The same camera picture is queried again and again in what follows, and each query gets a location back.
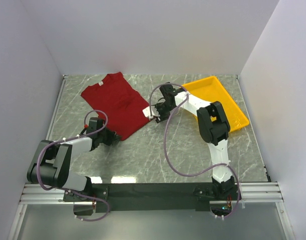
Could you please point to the black base crossbar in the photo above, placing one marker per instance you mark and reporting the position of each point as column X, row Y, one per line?
column 152, row 196

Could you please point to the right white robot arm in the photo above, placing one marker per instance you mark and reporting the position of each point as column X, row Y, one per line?
column 213, row 127

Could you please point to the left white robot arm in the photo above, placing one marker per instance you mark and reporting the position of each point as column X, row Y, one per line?
column 53, row 159

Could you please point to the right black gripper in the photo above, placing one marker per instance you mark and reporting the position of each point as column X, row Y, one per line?
column 162, row 117

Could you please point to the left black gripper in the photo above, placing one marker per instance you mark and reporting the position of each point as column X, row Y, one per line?
column 113, row 137

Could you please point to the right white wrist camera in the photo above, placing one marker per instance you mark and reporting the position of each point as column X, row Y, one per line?
column 149, row 112

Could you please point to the red t shirt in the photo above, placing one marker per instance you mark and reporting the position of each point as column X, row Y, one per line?
column 122, row 104

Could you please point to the yellow plastic tray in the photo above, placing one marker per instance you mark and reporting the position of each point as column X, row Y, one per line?
column 210, row 89

